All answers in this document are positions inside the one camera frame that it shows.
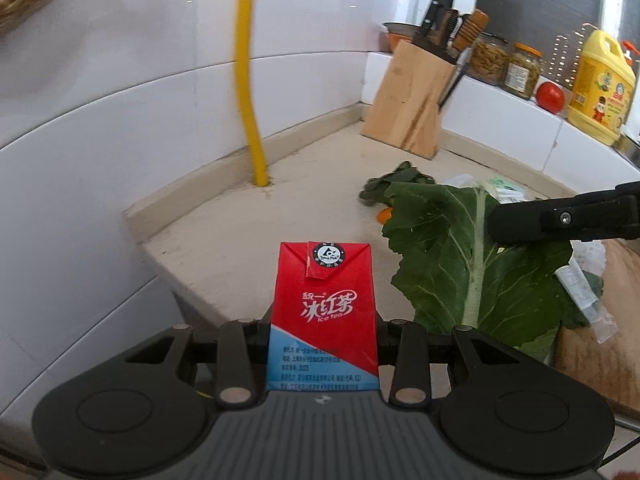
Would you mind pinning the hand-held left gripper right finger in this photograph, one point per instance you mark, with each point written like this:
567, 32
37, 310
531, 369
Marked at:
387, 340

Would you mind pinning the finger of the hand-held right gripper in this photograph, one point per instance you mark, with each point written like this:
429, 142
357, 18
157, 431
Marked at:
625, 188
550, 220

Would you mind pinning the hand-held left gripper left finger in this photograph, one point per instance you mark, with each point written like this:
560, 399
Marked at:
257, 340

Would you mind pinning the red blue tea carton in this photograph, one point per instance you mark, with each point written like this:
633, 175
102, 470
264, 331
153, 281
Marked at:
325, 310

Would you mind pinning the small steel pot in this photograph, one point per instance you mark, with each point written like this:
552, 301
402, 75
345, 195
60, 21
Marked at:
631, 147

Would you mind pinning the green white packaging box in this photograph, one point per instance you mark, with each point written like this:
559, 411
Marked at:
505, 191

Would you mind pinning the clear plastic bag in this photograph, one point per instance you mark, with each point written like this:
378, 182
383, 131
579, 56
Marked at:
590, 257

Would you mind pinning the clear plastic wrapper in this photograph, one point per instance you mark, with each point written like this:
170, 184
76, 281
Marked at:
572, 282

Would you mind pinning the yellow detergent bottle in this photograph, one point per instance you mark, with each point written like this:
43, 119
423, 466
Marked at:
597, 100

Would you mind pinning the red tomato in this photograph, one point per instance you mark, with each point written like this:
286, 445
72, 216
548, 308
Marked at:
550, 97

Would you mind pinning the small orange piece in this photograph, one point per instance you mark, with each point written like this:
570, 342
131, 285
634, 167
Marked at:
385, 216

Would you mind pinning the orange lid pickle jar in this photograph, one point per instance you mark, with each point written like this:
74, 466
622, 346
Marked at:
520, 75

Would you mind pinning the wooden cutting board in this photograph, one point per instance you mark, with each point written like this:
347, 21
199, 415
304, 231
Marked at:
590, 370

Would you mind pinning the dark green vegetable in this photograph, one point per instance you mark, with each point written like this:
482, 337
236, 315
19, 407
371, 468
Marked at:
395, 180

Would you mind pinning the dark lid pickle jar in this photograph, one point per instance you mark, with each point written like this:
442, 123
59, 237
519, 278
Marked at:
487, 62

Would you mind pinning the wooden knife block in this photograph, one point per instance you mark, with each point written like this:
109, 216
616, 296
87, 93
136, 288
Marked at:
405, 105

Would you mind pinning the orange bowl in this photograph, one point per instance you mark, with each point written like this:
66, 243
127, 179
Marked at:
400, 42

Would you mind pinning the yellow pipe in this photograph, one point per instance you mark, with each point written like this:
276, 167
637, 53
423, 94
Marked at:
247, 85

